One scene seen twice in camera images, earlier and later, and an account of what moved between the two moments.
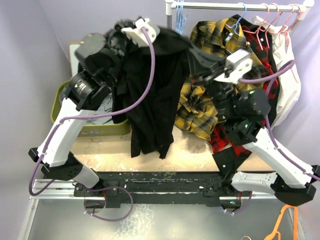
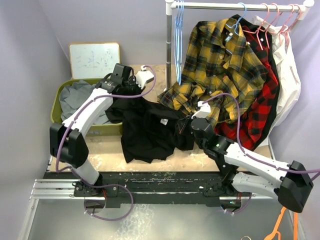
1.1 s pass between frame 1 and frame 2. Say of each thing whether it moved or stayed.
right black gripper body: moved
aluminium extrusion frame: stayed
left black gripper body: moved
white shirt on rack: stayed
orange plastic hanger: stayed
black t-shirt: moved
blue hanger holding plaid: stayed
